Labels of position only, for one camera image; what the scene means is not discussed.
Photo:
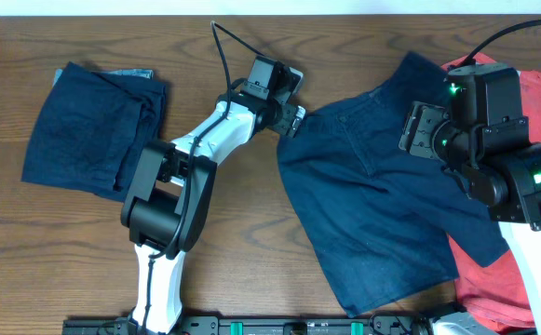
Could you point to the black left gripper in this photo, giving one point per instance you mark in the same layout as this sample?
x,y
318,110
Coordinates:
x,y
291,120

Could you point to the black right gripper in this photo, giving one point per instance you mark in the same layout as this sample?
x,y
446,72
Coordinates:
x,y
419,130

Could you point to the navy blue shorts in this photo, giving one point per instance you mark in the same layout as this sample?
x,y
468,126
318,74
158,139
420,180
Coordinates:
x,y
381,221

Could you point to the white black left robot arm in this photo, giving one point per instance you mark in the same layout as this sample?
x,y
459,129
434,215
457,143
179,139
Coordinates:
x,y
169,198

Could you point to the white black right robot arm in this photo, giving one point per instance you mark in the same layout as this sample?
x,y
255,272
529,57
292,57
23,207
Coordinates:
x,y
482,137

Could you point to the folded dark navy garment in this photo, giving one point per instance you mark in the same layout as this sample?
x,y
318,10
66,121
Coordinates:
x,y
92,128

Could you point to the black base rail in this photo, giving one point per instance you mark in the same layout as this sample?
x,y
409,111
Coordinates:
x,y
448,319

